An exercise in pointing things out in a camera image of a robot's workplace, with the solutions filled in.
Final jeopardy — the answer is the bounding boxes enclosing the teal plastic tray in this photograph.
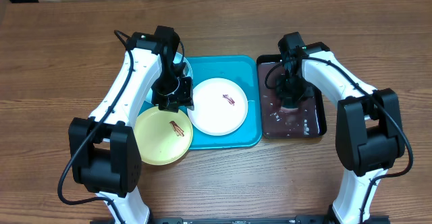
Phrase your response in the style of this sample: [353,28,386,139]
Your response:
[184,55,263,150]

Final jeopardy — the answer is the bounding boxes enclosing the white plate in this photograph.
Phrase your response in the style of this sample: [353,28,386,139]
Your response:
[187,78,248,136]

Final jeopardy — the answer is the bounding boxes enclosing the green sponge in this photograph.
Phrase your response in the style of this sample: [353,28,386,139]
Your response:
[280,106,298,113]

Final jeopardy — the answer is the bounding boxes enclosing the yellow plate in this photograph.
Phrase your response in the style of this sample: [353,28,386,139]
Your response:
[134,107,193,165]

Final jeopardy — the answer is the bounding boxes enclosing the light blue plate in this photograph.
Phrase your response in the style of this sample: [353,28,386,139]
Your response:
[145,52,193,103]

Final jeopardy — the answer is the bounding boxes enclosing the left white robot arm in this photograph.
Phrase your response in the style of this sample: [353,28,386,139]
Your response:
[57,26,193,223]

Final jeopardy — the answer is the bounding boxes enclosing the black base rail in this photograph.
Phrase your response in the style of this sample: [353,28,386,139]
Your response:
[89,215,391,224]

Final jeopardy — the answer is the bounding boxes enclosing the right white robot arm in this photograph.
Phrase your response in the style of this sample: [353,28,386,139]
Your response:
[274,32,414,223]

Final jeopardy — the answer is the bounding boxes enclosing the black water tray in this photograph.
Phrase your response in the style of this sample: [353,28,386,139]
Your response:
[256,55,327,139]

